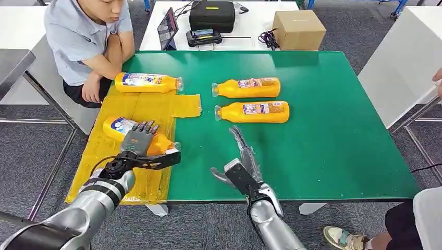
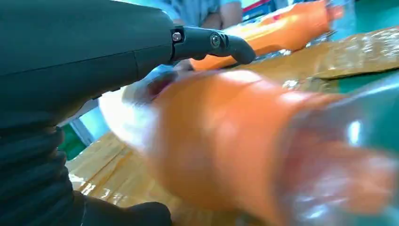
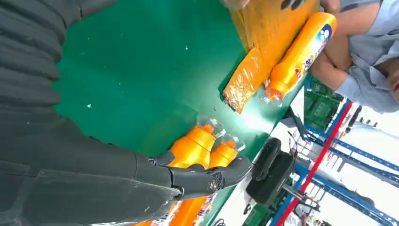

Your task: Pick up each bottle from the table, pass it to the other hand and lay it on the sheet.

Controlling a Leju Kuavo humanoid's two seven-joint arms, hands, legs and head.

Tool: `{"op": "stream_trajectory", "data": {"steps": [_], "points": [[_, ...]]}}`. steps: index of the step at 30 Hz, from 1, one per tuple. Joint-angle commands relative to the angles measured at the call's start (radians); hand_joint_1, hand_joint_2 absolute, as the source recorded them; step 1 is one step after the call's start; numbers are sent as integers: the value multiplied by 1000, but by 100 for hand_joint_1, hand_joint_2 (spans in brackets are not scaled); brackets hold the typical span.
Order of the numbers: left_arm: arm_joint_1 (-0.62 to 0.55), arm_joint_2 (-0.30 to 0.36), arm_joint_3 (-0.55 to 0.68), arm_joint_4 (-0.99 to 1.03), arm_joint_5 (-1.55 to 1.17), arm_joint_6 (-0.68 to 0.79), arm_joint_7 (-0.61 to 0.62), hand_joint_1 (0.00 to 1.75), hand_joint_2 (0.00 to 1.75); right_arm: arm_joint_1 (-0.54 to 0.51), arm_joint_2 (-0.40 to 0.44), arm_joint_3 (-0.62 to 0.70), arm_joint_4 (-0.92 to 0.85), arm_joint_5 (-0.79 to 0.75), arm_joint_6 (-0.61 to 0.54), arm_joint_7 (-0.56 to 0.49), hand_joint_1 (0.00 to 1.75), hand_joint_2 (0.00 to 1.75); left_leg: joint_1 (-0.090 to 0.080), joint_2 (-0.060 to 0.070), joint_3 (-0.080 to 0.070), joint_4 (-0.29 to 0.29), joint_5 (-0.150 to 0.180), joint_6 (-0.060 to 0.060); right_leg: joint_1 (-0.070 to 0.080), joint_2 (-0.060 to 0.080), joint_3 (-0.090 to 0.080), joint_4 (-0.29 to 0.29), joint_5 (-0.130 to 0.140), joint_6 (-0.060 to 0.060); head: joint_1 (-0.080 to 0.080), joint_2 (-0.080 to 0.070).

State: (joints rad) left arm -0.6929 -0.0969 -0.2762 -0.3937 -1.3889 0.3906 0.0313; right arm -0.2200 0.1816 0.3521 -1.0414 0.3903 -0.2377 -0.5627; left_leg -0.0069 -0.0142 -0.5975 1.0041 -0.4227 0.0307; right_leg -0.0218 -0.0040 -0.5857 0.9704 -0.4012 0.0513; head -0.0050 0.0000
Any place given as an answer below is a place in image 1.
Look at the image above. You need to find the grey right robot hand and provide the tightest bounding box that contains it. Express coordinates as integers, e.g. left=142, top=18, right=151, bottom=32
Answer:
left=210, top=126, right=264, bottom=190

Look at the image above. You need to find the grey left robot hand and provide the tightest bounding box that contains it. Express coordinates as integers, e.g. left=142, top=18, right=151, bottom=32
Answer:
left=120, top=120, right=160, bottom=157

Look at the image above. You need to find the orange drink bottle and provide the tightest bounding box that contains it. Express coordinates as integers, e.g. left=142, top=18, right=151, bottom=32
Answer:
left=214, top=101, right=290, bottom=124
left=114, top=72, right=185, bottom=94
left=102, top=116, right=182, bottom=157
left=211, top=77, right=281, bottom=98

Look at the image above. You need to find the yellow plastic sheet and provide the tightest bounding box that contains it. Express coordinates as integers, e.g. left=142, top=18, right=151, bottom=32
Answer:
left=65, top=90, right=203, bottom=206

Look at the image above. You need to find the white table foot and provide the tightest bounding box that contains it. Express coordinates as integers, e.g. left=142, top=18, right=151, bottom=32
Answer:
left=145, top=203, right=169, bottom=217
left=298, top=203, right=328, bottom=215

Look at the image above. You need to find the green table mat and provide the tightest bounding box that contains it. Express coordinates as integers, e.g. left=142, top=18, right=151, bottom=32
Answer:
left=120, top=51, right=422, bottom=203

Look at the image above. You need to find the dark tablet on stand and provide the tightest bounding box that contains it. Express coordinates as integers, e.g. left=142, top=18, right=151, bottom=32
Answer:
left=157, top=7, right=179, bottom=52

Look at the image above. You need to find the seated person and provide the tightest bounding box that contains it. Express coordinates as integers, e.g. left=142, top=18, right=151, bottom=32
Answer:
left=44, top=0, right=136, bottom=109

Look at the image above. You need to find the black handheld controller with antenna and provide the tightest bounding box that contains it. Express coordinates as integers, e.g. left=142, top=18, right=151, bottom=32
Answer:
left=186, top=29, right=252, bottom=48

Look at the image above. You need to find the white table with equipment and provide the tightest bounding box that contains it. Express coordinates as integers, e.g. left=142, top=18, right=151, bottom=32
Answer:
left=139, top=0, right=300, bottom=53

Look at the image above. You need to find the brown cardboard box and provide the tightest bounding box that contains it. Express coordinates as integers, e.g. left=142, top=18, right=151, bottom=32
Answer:
left=272, top=9, right=327, bottom=52

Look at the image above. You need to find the black carrying case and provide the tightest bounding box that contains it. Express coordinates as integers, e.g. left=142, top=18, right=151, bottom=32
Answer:
left=189, top=1, right=236, bottom=34

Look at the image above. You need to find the white empty table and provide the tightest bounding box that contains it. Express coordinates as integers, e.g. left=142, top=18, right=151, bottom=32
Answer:
left=0, top=6, right=101, bottom=135

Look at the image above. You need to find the white table with metal legs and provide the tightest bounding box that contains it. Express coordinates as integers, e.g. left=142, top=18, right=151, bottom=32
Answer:
left=357, top=5, right=442, bottom=183

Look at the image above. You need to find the person's hand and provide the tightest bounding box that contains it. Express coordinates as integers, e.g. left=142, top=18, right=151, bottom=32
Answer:
left=432, top=68, right=442, bottom=99

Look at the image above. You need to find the blue chair caster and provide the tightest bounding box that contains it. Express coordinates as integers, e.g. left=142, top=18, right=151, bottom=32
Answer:
left=390, top=0, right=408, bottom=19

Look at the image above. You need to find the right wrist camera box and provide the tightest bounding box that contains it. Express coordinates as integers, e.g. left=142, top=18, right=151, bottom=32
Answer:
left=224, top=158, right=263, bottom=198

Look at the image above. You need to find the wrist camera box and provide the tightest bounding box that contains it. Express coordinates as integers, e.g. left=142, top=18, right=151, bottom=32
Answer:
left=224, top=158, right=263, bottom=198
left=132, top=147, right=181, bottom=171

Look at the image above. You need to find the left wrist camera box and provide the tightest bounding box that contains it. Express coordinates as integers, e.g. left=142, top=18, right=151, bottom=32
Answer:
left=132, top=147, right=181, bottom=171

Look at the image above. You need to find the black coiled cable bundle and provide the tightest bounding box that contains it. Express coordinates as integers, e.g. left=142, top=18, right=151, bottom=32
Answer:
left=257, top=28, right=280, bottom=51

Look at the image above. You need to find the black cable by case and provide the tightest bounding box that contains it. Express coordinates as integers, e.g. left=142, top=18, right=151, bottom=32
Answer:
left=174, top=0, right=201, bottom=19

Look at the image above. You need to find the grey table with metal frame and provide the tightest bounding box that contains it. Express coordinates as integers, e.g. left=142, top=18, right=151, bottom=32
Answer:
left=0, top=49, right=78, bottom=221

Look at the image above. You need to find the black floor cable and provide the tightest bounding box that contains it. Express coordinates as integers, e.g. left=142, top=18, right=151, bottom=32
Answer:
left=411, top=163, right=442, bottom=174

